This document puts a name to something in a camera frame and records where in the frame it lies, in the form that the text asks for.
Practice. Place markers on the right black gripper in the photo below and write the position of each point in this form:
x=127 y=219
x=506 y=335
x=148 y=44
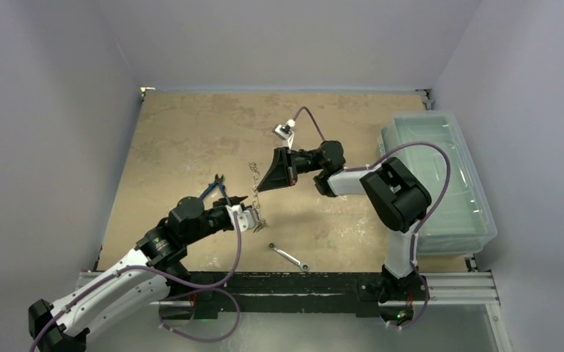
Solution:
x=288 y=165

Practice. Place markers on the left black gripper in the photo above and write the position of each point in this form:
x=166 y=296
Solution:
x=221 y=203

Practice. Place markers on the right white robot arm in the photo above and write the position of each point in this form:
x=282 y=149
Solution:
x=397 y=197

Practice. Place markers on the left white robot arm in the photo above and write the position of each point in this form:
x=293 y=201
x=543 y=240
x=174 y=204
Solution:
x=143 y=275

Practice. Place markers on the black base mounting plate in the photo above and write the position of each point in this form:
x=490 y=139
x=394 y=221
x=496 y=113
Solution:
x=363 y=294

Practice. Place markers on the silver ratchet wrench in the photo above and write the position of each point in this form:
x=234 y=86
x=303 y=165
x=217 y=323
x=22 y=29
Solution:
x=301 y=265

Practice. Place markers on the clear plastic storage bin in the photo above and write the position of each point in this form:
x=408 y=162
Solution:
x=463 y=222

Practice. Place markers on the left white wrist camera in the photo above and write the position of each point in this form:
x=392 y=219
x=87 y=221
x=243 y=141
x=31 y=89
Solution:
x=244 y=218

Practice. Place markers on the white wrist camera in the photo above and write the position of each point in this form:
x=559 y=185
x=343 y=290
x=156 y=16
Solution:
x=286 y=133
x=244 y=218

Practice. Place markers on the blue handled pliers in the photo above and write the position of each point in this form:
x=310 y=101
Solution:
x=218 y=183

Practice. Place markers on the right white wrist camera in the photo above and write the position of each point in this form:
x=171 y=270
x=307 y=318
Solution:
x=286 y=133

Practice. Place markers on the aluminium frame rail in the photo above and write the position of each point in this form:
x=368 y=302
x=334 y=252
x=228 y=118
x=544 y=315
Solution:
x=450 y=289

